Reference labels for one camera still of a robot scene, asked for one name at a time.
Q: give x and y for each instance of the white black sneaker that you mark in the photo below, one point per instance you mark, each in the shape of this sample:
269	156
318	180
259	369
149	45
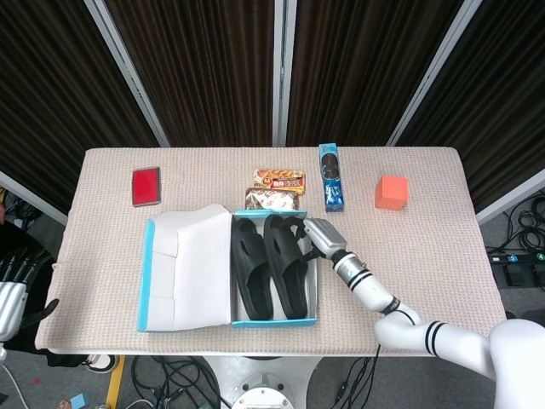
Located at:
101	364

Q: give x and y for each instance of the small red object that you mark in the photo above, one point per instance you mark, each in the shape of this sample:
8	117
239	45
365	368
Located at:
146	186

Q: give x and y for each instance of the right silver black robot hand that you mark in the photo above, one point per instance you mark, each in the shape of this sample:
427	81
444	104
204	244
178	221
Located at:
325	238

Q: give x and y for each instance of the black foot pedal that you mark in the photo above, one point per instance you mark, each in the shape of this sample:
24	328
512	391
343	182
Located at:
516	276

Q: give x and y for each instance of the white table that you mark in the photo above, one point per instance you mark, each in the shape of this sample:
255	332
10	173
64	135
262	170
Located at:
170	356

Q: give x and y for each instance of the orange cube block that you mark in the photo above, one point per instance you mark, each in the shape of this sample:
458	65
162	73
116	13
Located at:
391	194

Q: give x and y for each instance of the light blue cardboard shoe box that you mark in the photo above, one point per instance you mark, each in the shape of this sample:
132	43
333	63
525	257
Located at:
191	272

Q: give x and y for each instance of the yellow floor tape strip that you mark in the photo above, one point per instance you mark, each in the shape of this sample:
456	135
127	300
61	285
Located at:
115	383

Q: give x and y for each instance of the orange snack packet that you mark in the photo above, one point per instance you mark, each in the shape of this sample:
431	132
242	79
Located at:
279	179

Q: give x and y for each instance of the black rubber slipper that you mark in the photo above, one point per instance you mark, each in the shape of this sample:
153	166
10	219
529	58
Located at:
244	238
294	289

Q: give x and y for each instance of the small blue block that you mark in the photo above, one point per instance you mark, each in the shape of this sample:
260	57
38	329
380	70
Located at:
80	401

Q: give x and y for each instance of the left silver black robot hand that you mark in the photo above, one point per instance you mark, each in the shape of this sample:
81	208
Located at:
10	307

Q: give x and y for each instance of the grey partition post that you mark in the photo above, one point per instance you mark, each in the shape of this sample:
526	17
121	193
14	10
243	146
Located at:
284	72
127	72
34	197
511	197
434	72

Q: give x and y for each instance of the dark ribbed partition panel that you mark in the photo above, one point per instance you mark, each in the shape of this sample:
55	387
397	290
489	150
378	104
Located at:
204	72
51	106
502	106
362	72

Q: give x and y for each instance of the blue cookie package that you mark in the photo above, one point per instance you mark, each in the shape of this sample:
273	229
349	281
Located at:
332	187

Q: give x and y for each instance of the white red snack packet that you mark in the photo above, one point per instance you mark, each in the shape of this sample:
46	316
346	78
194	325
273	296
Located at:
272	199

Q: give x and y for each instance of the beige cloth-covered table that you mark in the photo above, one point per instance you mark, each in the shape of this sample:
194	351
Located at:
191	170

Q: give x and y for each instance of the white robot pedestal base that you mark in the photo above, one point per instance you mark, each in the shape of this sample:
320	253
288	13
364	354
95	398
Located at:
259	383

